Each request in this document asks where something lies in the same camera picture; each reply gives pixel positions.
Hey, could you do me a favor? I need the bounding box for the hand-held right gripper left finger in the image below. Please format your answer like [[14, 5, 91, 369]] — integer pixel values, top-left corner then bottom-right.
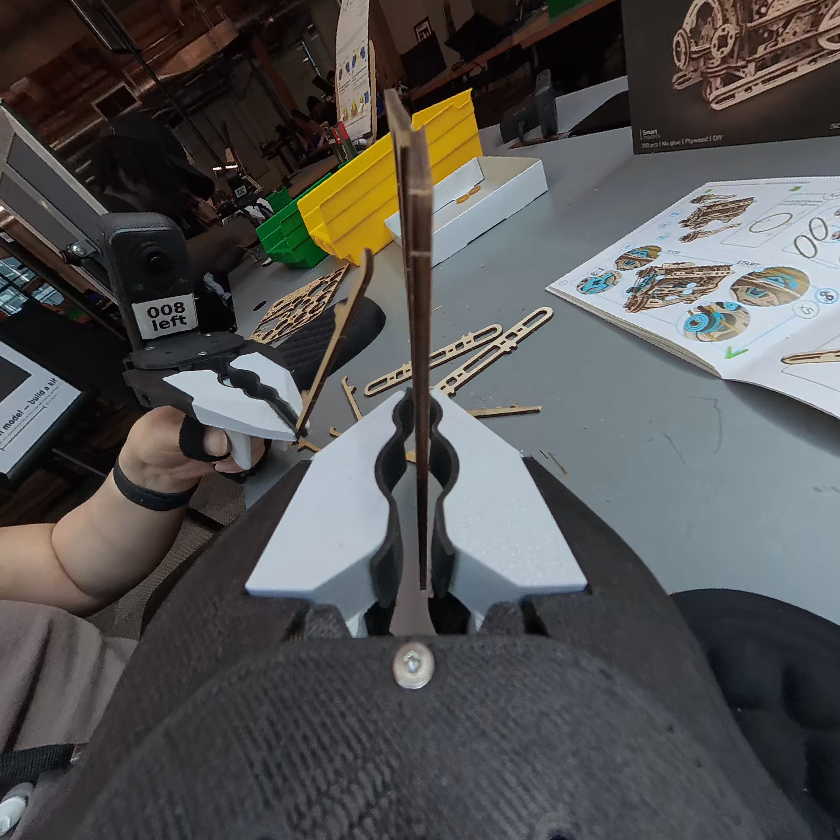
[[246, 388, 412, 637]]

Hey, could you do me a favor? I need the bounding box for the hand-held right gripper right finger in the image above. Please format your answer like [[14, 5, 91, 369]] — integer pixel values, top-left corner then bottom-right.
[[430, 388, 587, 634]]

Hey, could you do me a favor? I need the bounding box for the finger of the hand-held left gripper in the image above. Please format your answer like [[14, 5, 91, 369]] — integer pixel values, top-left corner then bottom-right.
[[163, 371, 298, 442], [226, 351, 304, 427]]

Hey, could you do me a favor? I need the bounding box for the narrow plywood piece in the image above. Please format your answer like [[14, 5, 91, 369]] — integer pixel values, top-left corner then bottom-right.
[[295, 248, 375, 439]]

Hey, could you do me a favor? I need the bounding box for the plywood frame piece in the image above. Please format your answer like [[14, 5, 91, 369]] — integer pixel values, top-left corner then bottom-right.
[[384, 88, 435, 585]]

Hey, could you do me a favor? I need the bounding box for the person's left forearm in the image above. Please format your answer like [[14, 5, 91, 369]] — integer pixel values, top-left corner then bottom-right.
[[0, 486, 198, 618]]

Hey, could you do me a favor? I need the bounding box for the dark model kit box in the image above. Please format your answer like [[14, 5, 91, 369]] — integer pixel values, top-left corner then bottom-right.
[[620, 0, 840, 155]]

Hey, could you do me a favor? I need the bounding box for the person's left hand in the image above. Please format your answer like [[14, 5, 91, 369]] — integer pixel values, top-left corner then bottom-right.
[[121, 410, 265, 494]]

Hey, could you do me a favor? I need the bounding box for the plywood sheet with cutouts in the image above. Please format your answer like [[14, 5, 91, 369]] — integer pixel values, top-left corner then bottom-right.
[[249, 262, 352, 345]]

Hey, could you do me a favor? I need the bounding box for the slotted wooden strip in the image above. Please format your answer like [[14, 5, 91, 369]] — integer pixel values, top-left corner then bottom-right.
[[430, 307, 553, 396], [364, 324, 503, 396]]

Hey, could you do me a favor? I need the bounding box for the black wristband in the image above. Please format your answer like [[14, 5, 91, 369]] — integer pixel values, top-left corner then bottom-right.
[[113, 459, 198, 513]]

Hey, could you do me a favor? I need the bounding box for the green plastic bin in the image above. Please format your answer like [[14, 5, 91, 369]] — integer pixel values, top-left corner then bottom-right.
[[256, 172, 336, 270]]

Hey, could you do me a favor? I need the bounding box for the framed marker sign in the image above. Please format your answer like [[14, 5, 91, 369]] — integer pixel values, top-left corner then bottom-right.
[[0, 341, 83, 476]]

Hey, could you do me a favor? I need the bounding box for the yellow plastic bin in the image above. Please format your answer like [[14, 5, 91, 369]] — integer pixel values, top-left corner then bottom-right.
[[297, 88, 484, 266]]

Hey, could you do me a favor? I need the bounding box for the white cardboard box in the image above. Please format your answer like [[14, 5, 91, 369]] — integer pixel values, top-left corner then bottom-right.
[[384, 156, 549, 266]]

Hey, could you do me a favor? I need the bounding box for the printed instruction sheet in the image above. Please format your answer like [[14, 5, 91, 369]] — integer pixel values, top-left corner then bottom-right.
[[335, 0, 378, 142]]

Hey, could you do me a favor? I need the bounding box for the instruction booklet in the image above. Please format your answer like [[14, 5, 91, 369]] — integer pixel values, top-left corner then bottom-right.
[[546, 178, 840, 421]]

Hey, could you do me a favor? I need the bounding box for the black device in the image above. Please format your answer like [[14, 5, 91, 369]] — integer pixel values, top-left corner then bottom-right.
[[500, 69, 559, 145]]

